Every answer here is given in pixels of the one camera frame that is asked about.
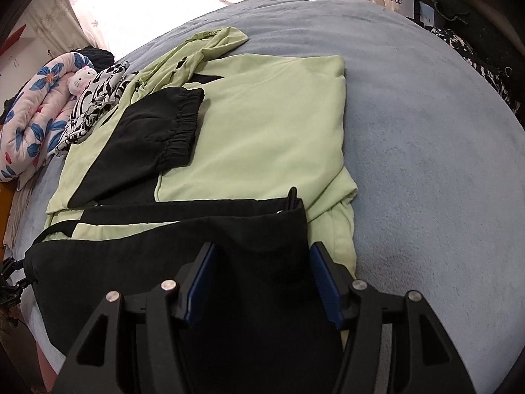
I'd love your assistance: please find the dark cloth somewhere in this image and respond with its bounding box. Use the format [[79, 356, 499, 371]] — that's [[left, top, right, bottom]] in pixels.
[[0, 92, 23, 126]]

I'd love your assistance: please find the white cat plush toy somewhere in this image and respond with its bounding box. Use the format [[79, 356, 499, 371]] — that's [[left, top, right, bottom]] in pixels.
[[68, 66, 98, 97]]

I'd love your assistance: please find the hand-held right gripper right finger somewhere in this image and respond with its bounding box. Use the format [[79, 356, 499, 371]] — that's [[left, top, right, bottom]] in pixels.
[[308, 241, 478, 394]]

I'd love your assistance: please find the green and black hooded jacket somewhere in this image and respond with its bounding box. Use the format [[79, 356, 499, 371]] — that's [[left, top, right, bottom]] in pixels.
[[25, 27, 357, 394]]

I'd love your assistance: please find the red wall decoration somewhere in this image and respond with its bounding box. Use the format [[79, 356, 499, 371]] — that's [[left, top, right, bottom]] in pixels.
[[0, 25, 27, 56]]

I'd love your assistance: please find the white labelled box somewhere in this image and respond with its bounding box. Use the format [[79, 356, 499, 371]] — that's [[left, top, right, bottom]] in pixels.
[[386, 0, 435, 23]]

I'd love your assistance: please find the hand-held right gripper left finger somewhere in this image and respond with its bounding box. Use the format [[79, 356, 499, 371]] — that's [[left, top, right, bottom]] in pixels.
[[51, 241, 218, 394]]

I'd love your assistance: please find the orange wooden headboard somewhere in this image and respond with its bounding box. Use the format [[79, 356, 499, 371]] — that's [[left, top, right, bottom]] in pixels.
[[0, 181, 17, 247]]

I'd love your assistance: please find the black and white patterned cloth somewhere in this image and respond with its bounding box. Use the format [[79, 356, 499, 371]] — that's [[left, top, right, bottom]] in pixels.
[[424, 25, 525, 112]]

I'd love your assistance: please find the floral quilt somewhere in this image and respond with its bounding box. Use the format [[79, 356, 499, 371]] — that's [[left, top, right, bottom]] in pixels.
[[0, 51, 96, 183]]

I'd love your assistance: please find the blue bed sheet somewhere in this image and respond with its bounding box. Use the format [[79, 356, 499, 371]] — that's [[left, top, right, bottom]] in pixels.
[[0, 0, 525, 394]]

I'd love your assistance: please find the black and white printed cloth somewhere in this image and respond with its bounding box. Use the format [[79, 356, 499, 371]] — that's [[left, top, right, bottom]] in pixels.
[[55, 61, 140, 157]]

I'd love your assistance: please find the beige pillow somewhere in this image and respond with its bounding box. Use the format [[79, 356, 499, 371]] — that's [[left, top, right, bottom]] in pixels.
[[4, 168, 54, 247]]

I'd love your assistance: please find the black knitted cloth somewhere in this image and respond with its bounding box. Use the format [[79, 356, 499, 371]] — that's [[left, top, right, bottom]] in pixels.
[[76, 47, 116, 70]]

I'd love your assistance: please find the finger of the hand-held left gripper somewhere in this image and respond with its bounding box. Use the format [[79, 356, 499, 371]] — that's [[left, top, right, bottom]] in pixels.
[[0, 256, 26, 280], [0, 279, 35, 309]]

